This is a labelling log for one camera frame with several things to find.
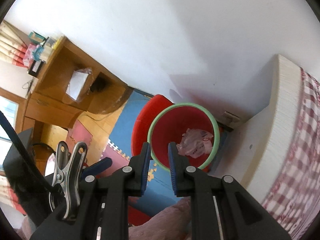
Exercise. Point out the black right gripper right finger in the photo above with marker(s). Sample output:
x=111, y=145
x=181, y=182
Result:
x=192, y=182

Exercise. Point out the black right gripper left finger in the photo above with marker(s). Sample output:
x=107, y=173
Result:
x=128, y=181

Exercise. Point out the crumpled paper trash in bin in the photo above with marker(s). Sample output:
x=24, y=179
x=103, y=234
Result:
x=195, y=143

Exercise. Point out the red trash bin green rim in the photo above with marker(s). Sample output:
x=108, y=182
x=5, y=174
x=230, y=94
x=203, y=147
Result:
x=161, y=122

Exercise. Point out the silver metal spring clip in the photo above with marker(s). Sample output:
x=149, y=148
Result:
x=66, y=177

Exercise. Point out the white paper in nightstand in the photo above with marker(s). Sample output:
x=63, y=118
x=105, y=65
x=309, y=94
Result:
x=78, y=86

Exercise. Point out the plaid heart patterned bedsheet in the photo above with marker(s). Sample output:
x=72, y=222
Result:
x=293, y=200

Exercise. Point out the stack of boxes on nightstand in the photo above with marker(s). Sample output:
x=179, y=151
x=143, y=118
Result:
x=39, y=51

